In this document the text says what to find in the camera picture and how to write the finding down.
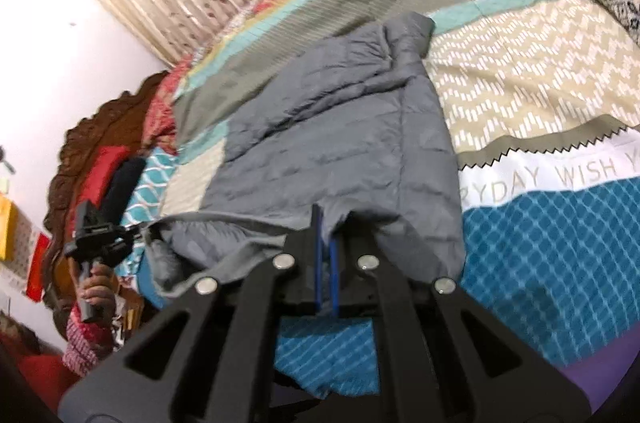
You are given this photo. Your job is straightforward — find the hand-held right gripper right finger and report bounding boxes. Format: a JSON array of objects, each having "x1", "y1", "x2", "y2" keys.
[{"x1": 327, "y1": 210, "x2": 593, "y2": 423}]

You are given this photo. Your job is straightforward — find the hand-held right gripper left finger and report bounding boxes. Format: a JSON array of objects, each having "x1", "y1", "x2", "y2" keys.
[{"x1": 59, "y1": 203, "x2": 331, "y2": 423}]

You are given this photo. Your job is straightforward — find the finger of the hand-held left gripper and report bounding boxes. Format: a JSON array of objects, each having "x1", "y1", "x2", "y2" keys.
[{"x1": 114, "y1": 223, "x2": 152, "y2": 250}]

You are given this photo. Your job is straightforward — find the grey puffer jacket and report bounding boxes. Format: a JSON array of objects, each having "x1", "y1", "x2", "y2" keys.
[{"x1": 147, "y1": 12, "x2": 468, "y2": 299}]

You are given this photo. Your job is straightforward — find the person's left forearm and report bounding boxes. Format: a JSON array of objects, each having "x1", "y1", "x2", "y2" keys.
[{"x1": 62, "y1": 300, "x2": 123, "y2": 376}]

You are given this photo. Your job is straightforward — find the person's left hand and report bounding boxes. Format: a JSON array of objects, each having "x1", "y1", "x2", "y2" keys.
[{"x1": 79, "y1": 264, "x2": 119, "y2": 315}]

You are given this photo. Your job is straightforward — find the black pillow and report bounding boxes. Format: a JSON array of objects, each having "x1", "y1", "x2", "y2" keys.
[{"x1": 102, "y1": 157, "x2": 148, "y2": 229}]

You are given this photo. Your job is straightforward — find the teal lattice pillow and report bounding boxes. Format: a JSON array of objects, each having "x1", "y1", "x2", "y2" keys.
[{"x1": 117, "y1": 148, "x2": 178, "y2": 276}]

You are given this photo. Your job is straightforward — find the red pillow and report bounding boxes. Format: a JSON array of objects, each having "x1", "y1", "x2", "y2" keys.
[{"x1": 82, "y1": 146, "x2": 131, "y2": 214}]

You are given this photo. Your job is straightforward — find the carved wooden headboard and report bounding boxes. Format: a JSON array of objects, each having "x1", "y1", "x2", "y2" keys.
[{"x1": 42, "y1": 70, "x2": 171, "y2": 304}]

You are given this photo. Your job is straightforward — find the purple bed sheet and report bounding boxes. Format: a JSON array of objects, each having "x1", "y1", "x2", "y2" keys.
[{"x1": 550, "y1": 353, "x2": 618, "y2": 423}]

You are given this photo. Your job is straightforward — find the patchwork bed quilt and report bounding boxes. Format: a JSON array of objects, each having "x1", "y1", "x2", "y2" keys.
[{"x1": 115, "y1": 0, "x2": 640, "y2": 399}]

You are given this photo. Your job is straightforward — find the red wall hanging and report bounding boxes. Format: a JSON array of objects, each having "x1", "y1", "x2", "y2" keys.
[{"x1": 26, "y1": 233, "x2": 52, "y2": 301}]

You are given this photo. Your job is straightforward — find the yellow wall hanging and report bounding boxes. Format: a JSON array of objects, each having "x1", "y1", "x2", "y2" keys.
[{"x1": 0, "y1": 196, "x2": 20, "y2": 261}]

